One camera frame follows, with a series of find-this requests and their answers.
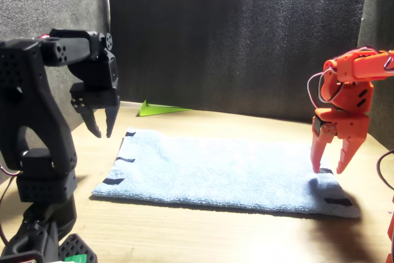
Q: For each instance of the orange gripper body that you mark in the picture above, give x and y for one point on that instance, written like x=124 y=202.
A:
x=351 y=124

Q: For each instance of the lime green plastic wedge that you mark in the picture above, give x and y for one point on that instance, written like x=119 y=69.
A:
x=154 y=110

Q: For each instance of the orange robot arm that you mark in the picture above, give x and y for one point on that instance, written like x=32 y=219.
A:
x=363 y=66

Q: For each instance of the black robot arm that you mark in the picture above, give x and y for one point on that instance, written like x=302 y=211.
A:
x=34 y=115

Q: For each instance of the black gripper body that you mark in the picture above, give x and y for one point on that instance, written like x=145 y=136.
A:
x=98 y=90

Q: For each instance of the light blue towel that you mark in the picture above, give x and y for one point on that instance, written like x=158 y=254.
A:
x=215 y=176

